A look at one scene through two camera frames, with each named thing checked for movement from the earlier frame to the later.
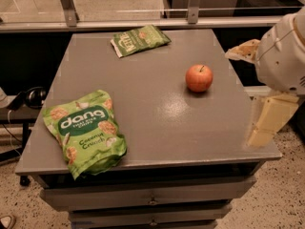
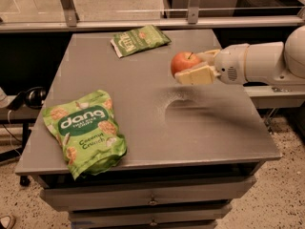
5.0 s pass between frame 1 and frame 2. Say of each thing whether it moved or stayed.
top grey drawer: stayed
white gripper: moved
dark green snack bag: stayed
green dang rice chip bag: stayed
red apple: moved
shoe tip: stayed
